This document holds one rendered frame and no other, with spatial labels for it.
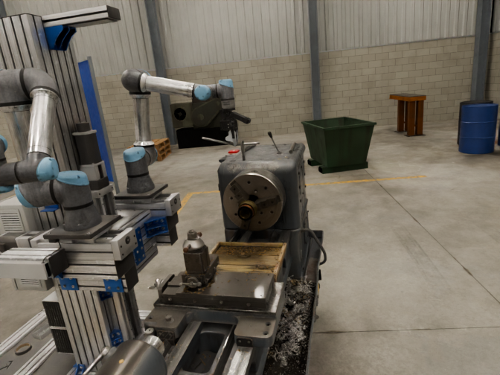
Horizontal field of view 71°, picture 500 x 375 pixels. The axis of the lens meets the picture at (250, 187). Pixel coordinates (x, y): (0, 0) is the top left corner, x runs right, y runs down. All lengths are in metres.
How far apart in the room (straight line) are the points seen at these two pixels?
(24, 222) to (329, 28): 10.82
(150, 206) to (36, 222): 0.55
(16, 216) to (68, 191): 0.49
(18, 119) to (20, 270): 0.60
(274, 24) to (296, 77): 1.69
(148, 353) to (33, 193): 0.96
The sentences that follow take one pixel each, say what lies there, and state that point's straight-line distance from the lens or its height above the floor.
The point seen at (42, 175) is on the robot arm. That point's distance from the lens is 1.33.
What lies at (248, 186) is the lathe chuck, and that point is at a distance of 1.78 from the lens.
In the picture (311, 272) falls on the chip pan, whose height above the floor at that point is 0.54.
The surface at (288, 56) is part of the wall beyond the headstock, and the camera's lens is 11.67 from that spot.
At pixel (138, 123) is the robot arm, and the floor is 1.52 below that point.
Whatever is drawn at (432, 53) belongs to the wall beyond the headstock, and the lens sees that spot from 12.58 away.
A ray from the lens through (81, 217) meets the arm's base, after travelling 1.60.
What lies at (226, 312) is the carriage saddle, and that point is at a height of 0.91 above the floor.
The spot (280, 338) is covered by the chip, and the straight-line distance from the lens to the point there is 1.73.
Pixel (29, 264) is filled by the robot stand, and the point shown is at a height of 1.07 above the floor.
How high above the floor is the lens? 1.66
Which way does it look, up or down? 16 degrees down
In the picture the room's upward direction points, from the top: 6 degrees counter-clockwise
